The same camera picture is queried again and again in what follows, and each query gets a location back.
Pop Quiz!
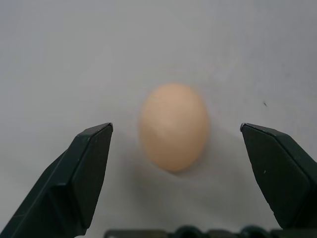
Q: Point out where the beige egg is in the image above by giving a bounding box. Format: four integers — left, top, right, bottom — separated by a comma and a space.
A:
138, 83, 210, 173

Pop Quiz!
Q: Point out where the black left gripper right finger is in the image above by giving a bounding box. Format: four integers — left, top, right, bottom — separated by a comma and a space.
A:
239, 122, 317, 232

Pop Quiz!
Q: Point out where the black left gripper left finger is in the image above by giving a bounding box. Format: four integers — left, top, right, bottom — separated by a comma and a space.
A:
0, 122, 114, 238

